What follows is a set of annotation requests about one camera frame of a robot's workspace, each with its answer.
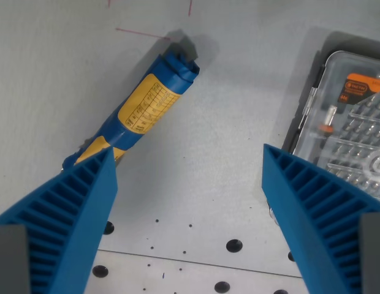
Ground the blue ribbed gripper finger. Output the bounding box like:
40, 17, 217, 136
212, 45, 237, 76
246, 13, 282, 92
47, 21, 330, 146
261, 143, 380, 294
0, 147, 119, 294

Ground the rolled blue bag yellow label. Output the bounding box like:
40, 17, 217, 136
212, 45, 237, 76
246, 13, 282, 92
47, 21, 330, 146
61, 51, 200, 172

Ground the clear screwdriver bit set case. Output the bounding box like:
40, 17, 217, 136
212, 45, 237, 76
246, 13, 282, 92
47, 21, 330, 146
280, 33, 380, 229

